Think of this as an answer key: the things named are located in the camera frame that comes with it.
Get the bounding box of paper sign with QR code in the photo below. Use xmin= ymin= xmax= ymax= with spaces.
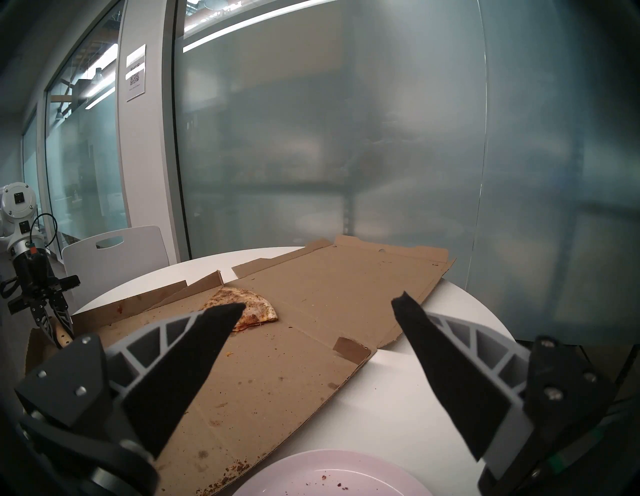
xmin=125 ymin=44 xmax=147 ymax=103

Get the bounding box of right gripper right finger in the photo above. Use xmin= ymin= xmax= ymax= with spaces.
xmin=391 ymin=292 xmax=618 ymax=477

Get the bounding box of small browned pizza slice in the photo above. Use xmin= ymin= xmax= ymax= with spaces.
xmin=201 ymin=287 xmax=279 ymax=332

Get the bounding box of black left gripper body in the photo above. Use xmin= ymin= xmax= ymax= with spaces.
xmin=0 ymin=252 xmax=81 ymax=315

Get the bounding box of open cardboard pizza box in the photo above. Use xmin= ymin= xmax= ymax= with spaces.
xmin=25 ymin=235 xmax=457 ymax=496

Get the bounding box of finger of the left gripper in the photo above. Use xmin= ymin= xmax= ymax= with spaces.
xmin=30 ymin=302 xmax=57 ymax=347
xmin=54 ymin=292 xmax=76 ymax=347

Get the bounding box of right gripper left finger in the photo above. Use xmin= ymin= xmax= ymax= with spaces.
xmin=14 ymin=302 xmax=247 ymax=461

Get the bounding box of white plastic chair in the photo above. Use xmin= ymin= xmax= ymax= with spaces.
xmin=61 ymin=225 xmax=171 ymax=313

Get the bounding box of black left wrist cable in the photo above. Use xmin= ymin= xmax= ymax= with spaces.
xmin=30 ymin=213 xmax=59 ymax=251

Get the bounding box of pink round plate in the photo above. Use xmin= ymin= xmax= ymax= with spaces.
xmin=234 ymin=449 xmax=436 ymax=496

